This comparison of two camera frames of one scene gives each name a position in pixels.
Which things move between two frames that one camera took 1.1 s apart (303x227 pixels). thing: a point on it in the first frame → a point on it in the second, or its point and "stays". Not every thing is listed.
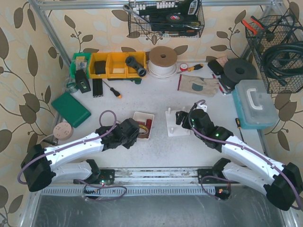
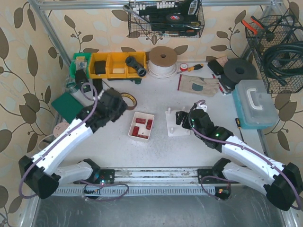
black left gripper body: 132,141 → 119,107
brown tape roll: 140,126 → 129,108
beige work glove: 207,87 stays
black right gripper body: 183,117 stays
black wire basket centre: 166,18 stays
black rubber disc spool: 236,70 stays
